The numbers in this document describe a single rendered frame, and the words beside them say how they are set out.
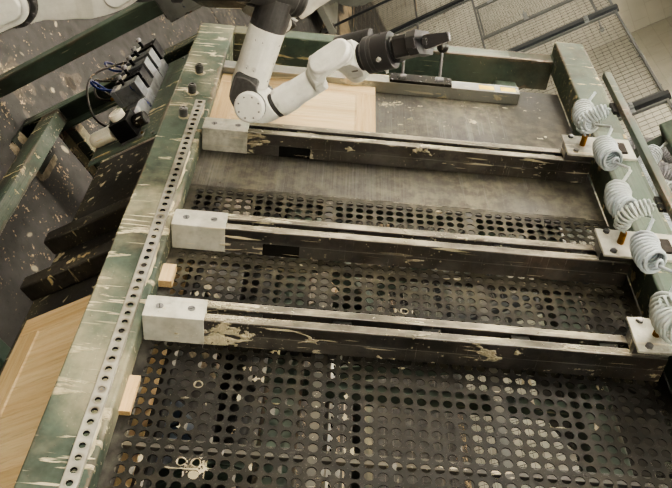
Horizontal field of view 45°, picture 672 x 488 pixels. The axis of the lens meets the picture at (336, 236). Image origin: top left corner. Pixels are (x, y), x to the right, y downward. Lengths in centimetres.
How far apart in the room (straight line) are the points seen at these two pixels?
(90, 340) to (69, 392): 13
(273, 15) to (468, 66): 108
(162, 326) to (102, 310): 13
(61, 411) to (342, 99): 139
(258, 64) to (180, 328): 69
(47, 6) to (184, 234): 78
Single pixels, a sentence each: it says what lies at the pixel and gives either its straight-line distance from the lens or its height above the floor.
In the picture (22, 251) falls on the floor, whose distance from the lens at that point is 299.
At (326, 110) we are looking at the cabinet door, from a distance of 249.
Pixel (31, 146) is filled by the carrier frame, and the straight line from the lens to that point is 298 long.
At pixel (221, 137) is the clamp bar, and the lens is 227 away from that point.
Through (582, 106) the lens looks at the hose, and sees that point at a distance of 234.
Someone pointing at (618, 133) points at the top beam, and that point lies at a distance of 248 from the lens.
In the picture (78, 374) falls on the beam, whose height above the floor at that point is 84.
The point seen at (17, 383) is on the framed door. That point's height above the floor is 33.
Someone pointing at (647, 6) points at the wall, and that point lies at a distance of 1187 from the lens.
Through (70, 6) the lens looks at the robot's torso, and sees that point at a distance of 235.
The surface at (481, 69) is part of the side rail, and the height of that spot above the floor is 161.
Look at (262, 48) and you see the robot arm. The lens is 201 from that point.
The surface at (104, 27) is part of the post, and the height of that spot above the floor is 54.
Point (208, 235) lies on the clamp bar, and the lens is 192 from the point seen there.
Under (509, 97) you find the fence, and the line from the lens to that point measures 271.
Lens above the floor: 182
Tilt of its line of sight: 18 degrees down
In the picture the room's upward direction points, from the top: 69 degrees clockwise
